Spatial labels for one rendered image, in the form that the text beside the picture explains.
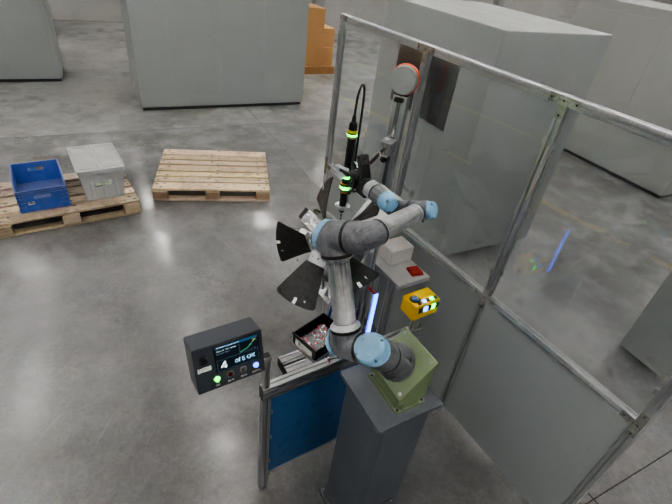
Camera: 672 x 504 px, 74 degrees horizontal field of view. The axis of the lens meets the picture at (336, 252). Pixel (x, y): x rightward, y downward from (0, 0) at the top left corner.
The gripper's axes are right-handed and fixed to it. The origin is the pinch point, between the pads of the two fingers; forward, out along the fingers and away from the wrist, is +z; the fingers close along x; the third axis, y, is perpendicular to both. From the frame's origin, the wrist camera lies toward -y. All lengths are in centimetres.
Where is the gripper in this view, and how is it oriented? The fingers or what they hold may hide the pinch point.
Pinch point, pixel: (344, 162)
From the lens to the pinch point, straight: 200.4
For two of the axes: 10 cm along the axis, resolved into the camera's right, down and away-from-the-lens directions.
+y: -1.1, 8.1, 5.8
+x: 8.5, -2.3, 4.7
